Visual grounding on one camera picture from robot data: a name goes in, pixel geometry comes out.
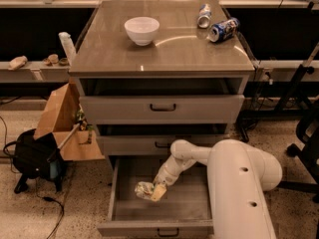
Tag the silver blue upright can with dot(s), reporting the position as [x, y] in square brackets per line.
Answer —
[204, 16]

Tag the blue pepsi can lying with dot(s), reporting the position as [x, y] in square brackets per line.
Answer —
[223, 30]

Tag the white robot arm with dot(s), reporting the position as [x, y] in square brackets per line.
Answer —
[238, 175]

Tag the beige object on shelf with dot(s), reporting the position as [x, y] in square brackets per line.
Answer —
[17, 63]

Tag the top grey drawer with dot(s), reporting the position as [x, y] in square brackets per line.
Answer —
[162, 110]

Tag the black bag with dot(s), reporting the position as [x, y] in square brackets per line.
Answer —
[38, 158]

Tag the grey drawer cabinet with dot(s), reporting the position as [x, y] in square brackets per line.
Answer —
[180, 61]

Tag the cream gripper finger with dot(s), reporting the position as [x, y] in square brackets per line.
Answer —
[158, 192]

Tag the grey drawer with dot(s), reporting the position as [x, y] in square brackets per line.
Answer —
[150, 144]
[183, 212]
[162, 110]

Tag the white plastic bottle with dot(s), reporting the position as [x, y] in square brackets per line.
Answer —
[68, 46]

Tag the white ceramic bowl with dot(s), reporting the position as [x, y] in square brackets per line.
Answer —
[142, 30]

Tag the grey side shelf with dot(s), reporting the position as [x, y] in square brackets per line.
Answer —
[34, 72]

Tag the black office chair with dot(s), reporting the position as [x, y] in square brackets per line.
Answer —
[308, 132]

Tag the crushed 7up can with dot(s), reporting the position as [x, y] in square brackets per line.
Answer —
[145, 190]

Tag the middle grey drawer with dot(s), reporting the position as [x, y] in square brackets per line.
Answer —
[150, 144]

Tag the bottom grey drawer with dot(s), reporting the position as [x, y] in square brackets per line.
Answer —
[183, 212]

